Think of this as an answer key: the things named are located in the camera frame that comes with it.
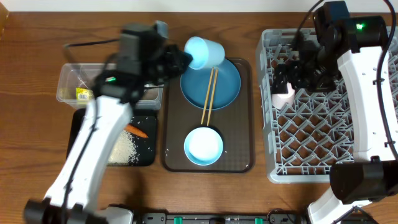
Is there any clear plastic waste bin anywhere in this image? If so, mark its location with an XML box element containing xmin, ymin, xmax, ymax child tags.
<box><xmin>56</xmin><ymin>63</ymin><xmax>163</xmax><ymax>110</ymax></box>

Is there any pink plastic cup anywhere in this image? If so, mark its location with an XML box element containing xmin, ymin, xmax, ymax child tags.
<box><xmin>271</xmin><ymin>83</ymin><xmax>295</xmax><ymax>110</ymax></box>

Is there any dark blue plate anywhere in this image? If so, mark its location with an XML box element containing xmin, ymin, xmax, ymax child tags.
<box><xmin>180</xmin><ymin>59</ymin><xmax>241</xmax><ymax>110</ymax></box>

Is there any orange carrot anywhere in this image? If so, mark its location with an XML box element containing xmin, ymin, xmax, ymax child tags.
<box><xmin>124</xmin><ymin>124</ymin><xmax>148</xmax><ymax>138</ymax></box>

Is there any spilled white rice pile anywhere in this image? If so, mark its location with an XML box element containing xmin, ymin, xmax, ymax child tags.
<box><xmin>108</xmin><ymin>131</ymin><xmax>140</xmax><ymax>166</ymax></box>

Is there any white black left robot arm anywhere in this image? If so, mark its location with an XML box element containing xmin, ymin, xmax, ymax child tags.
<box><xmin>23</xmin><ymin>21</ymin><xmax>192</xmax><ymax>223</ymax></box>

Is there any light blue bowl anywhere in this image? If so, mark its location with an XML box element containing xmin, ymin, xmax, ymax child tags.
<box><xmin>183</xmin><ymin>126</ymin><xmax>224</xmax><ymax>166</ymax></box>

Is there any wooden chopstick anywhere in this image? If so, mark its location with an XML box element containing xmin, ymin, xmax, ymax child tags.
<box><xmin>206</xmin><ymin>68</ymin><xmax>218</xmax><ymax>126</ymax></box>
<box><xmin>201</xmin><ymin>67</ymin><xmax>215</xmax><ymax>124</ymax></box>

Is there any grey plastic dishwasher rack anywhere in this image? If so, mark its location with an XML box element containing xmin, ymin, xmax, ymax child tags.
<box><xmin>256</xmin><ymin>29</ymin><xmax>397</xmax><ymax>184</ymax></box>

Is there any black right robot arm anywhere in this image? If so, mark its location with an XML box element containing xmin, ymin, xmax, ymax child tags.
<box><xmin>271</xmin><ymin>14</ymin><xmax>397</xmax><ymax>223</ymax></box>

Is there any dark brown serving tray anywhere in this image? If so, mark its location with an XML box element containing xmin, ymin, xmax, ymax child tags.
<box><xmin>161</xmin><ymin>58</ymin><xmax>255</xmax><ymax>173</ymax></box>

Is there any yellow green snack wrapper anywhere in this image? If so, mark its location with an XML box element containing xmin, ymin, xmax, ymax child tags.
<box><xmin>75</xmin><ymin>88</ymin><xmax>94</xmax><ymax>101</ymax></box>

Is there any black rectangular tray bin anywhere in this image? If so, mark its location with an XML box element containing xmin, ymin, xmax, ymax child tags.
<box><xmin>65</xmin><ymin>108</ymin><xmax>158</xmax><ymax>167</ymax></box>

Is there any light blue plastic cup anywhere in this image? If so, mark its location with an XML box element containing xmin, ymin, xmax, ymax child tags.
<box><xmin>184</xmin><ymin>37</ymin><xmax>225</xmax><ymax>70</ymax></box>

